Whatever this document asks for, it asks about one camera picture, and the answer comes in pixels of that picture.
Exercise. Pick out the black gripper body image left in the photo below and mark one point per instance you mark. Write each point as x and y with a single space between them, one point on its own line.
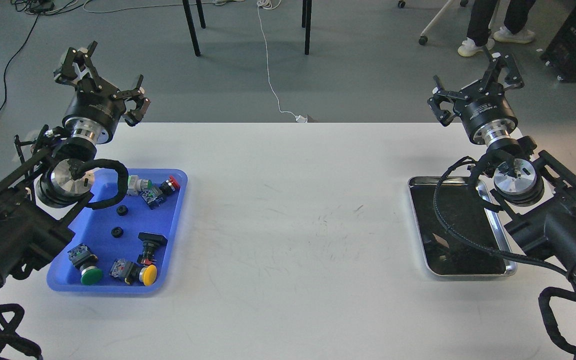
96 105

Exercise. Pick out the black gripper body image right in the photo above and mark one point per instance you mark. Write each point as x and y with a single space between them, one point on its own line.
482 112

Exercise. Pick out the small black gear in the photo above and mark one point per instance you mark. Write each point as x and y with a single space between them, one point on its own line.
122 210
117 232

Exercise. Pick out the silver metal tray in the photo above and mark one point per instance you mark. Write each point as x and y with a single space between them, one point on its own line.
445 256

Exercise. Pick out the blue plastic tray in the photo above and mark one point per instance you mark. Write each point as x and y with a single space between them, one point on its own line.
111 236

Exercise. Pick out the white chair base wheels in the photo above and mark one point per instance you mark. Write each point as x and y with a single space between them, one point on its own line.
423 36

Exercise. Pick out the black table leg left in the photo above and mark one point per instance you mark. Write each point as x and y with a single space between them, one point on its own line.
191 25

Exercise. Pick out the black table leg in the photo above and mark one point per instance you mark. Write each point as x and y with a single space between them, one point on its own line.
306 23
191 25

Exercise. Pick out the black table leg right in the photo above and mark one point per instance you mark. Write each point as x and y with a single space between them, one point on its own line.
306 23

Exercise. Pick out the green white push button switch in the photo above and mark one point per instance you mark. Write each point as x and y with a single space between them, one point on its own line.
137 185

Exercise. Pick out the red push button switch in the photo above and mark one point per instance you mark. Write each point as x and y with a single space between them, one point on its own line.
169 186

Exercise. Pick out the black square button switch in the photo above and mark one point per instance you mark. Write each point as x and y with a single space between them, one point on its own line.
150 243

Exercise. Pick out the yellow mushroom button switch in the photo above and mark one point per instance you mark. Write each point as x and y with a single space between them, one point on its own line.
129 272

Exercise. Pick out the green mushroom button switch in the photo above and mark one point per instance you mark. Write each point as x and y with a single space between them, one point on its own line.
85 261

